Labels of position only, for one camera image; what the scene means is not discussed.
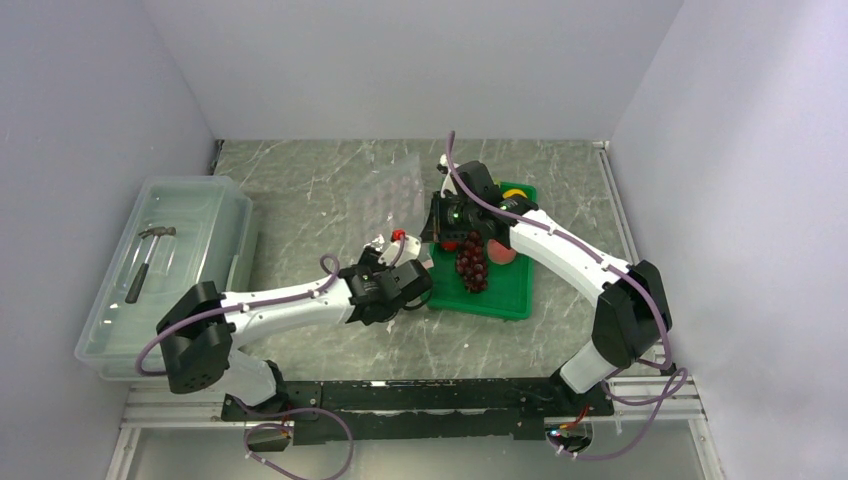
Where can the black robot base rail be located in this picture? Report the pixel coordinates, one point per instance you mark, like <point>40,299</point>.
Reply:
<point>325,411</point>

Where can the pink peach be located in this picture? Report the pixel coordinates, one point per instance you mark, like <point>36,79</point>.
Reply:
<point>499,254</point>

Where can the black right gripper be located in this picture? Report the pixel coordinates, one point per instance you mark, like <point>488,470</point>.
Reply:
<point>435,230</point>

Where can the hammer with black handle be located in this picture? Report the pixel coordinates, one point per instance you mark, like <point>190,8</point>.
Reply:
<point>155,234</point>

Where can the green plastic tray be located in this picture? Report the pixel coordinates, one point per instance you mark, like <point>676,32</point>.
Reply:
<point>509,293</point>

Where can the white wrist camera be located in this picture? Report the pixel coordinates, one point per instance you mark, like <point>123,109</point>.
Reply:
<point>448,187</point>
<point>401,248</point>

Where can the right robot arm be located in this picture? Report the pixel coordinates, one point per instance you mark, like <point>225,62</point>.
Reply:
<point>631,309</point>

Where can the clear zip top bag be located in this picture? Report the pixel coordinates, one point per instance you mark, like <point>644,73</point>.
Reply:
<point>387,198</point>

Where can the clear plastic storage box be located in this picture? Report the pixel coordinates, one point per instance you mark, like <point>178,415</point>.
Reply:
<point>215,241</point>

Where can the orange fruit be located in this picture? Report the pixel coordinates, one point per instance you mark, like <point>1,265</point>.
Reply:
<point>514,192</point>

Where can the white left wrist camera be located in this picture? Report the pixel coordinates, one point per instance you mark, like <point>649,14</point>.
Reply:
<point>401,248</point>

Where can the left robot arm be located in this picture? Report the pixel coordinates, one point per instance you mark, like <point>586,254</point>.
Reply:
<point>200,338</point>

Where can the dark red grape bunch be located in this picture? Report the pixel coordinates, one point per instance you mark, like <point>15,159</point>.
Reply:
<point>471,263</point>

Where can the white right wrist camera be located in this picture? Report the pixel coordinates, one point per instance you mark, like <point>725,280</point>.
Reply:
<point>448,187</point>

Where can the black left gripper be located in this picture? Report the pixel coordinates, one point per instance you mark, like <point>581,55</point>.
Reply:
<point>370,259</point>

